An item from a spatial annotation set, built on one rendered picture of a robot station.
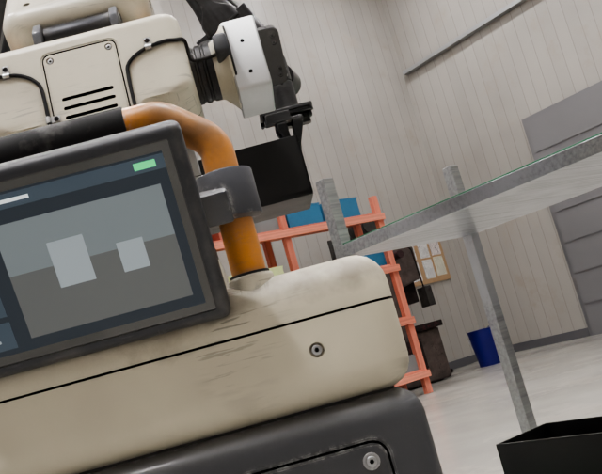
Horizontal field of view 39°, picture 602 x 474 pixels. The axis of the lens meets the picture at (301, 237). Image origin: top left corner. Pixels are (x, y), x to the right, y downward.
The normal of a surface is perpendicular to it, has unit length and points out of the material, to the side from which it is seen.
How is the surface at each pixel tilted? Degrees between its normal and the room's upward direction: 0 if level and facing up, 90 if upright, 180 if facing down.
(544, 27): 90
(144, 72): 82
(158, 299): 115
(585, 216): 90
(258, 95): 172
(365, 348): 90
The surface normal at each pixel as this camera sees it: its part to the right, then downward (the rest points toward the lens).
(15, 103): -0.02, -0.28
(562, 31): -0.78, 0.12
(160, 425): 0.06, 0.00
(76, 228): 0.12, 0.27
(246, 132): 0.57, -0.27
